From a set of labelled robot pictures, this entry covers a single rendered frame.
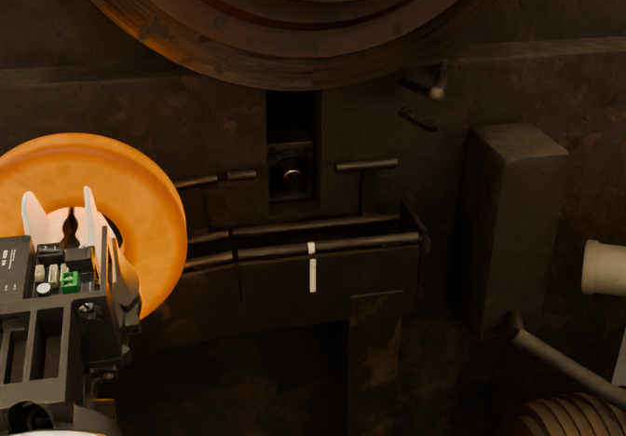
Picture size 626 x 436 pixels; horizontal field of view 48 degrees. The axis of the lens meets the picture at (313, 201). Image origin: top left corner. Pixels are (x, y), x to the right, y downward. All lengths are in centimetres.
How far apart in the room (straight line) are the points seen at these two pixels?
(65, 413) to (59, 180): 20
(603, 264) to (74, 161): 55
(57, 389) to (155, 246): 20
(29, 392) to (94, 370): 8
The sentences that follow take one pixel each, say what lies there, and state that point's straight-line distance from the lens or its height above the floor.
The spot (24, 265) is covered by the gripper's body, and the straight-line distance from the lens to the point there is 41.
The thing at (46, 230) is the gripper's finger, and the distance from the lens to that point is 50.
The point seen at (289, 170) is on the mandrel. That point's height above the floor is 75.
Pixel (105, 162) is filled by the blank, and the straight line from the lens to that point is 49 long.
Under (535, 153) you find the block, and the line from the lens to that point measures 75.
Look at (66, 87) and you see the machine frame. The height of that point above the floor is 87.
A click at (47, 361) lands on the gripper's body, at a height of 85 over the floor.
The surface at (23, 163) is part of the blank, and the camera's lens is 50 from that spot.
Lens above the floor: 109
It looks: 28 degrees down
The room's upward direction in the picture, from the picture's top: straight up
